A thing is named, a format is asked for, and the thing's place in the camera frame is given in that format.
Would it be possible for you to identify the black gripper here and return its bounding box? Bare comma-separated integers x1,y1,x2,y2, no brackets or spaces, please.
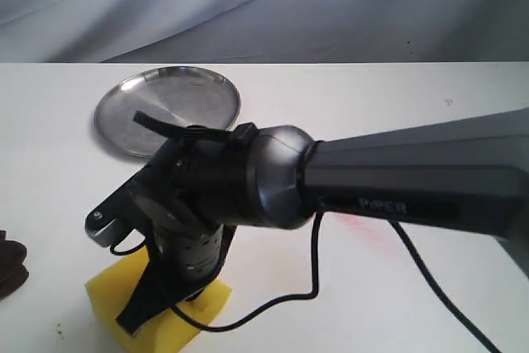
116,221,236,335

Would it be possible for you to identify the yellow sponge block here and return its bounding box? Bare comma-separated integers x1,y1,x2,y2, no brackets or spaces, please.
85,248,231,353

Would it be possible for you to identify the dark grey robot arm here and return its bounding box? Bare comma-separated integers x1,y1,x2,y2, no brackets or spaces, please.
117,108,528,334

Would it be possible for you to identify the black cloth at left edge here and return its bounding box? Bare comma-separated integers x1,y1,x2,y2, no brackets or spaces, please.
0,230,29,299

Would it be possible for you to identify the round stainless steel plate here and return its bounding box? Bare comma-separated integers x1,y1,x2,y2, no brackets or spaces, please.
93,66,241,159

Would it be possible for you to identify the grey backdrop cloth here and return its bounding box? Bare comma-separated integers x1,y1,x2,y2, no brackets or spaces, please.
1,0,528,63

